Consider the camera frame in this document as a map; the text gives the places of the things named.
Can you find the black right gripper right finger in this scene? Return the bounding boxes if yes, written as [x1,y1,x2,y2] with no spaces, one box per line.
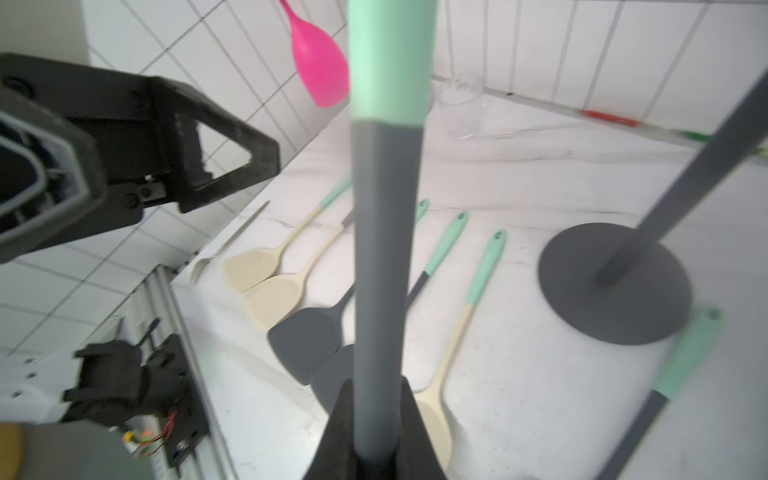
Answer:
[397,376,446,480]

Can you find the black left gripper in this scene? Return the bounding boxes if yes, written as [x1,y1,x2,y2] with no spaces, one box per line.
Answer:
[1,53,281,263]

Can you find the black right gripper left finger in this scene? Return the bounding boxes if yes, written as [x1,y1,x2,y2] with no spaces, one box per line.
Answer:
[304,380,356,480]

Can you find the cream turner mint handle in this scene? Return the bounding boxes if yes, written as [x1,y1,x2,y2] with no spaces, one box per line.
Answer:
[414,230,507,473]

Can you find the grey spatula mint handle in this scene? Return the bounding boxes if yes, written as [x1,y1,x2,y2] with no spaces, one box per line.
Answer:
[266,197,431,388]
[310,210,469,414]
[596,307,725,480]

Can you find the cream spatula grey handle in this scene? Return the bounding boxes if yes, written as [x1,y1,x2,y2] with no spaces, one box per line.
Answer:
[243,210,354,332]

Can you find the cream spatula mint handle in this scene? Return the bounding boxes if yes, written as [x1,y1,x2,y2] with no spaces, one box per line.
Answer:
[223,174,352,294]

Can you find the grey ladle spoon mint handle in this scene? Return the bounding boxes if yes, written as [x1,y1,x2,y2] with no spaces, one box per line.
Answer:
[348,1,438,466]

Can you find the dark grey utensil rack stand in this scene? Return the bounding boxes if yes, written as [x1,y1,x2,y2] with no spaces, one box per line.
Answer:
[538,77,767,345]

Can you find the pink plastic wine glass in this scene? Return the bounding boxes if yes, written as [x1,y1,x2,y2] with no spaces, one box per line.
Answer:
[280,0,350,108]

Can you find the clear small glass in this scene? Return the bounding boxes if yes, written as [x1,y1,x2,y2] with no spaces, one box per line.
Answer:
[436,72,483,139]

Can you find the yellow round object outside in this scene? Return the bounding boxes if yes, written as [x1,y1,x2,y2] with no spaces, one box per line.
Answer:
[0,423,23,480]

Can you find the aluminium mounting rail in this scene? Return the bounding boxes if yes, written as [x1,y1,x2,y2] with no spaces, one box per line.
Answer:
[84,266,237,479]

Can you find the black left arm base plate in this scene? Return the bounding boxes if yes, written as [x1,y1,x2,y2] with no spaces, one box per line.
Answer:
[60,316,210,470]

